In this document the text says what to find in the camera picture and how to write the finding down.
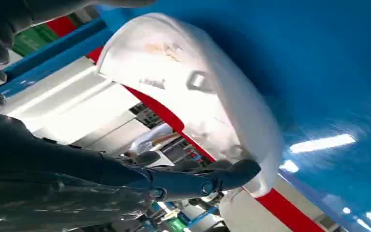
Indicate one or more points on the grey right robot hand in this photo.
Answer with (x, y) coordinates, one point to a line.
(44, 179)

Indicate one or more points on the red barrier tape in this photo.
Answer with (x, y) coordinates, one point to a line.
(160, 110)

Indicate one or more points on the green crate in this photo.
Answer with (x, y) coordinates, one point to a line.
(32, 40)

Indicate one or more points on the blue metal shelf rack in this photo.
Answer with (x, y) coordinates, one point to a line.
(300, 64)

